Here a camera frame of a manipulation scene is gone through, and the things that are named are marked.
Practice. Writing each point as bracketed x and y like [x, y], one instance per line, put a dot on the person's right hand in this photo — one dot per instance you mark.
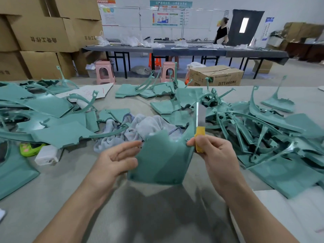
[220, 162]

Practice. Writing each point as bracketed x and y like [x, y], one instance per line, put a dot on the person's left hand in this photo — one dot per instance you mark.
[114, 167]

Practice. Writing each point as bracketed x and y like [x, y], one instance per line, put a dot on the single green plastic part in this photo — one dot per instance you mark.
[162, 154]

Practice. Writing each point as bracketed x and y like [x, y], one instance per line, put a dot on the grey-blue wiping cloth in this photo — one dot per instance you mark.
[147, 126]

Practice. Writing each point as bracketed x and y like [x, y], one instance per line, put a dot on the pile of green plastic parts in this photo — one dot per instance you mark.
[45, 119]

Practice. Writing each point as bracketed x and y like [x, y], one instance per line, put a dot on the brown cardboard box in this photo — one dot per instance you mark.
[216, 76]

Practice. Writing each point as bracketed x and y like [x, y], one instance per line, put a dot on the stack of brown cardboard boxes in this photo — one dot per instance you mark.
[43, 35]

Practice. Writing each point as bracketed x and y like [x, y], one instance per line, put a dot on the person's left forearm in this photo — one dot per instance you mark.
[66, 217]

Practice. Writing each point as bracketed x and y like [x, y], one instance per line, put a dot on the person's right forearm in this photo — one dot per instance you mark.
[260, 217]

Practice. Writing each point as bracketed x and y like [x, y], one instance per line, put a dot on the white power adapter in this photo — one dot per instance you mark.
[48, 155]

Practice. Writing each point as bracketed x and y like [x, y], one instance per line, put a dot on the white paper sheet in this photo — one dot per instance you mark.
[86, 91]

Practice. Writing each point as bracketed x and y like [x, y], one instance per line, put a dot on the green and yellow gadget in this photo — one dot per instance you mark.
[29, 149]

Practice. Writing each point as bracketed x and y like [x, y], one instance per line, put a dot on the pink plastic stool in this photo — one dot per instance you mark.
[105, 72]
[168, 71]

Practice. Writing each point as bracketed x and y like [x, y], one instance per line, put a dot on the orange object under table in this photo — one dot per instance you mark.
[155, 60]

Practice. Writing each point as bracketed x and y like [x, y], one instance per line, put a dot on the long grey work table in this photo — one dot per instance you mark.
[192, 49]

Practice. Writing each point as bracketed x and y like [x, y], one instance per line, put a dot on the heap of clear plastic bags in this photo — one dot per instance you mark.
[131, 42]

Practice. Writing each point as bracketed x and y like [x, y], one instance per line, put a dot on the dark door with window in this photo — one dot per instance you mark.
[245, 26]

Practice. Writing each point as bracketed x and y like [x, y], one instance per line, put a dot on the colourful wall poster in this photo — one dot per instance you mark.
[167, 18]

